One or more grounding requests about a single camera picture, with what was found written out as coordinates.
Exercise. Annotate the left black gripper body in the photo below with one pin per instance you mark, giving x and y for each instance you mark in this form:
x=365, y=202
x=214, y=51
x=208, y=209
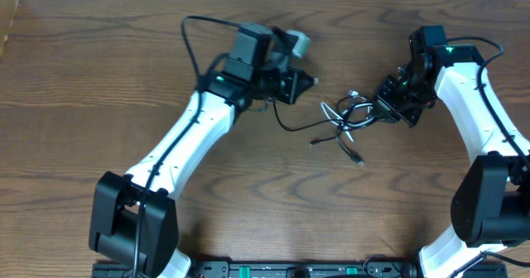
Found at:
x=299, y=84

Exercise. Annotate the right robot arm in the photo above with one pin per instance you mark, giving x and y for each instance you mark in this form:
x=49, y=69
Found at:
x=490, y=210

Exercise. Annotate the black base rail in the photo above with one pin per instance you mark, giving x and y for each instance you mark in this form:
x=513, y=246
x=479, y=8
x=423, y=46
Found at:
x=373, y=268

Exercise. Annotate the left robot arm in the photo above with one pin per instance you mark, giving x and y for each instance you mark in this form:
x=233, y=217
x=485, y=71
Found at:
x=134, y=221

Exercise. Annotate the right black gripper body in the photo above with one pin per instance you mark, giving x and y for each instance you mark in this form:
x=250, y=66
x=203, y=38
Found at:
x=406, y=101

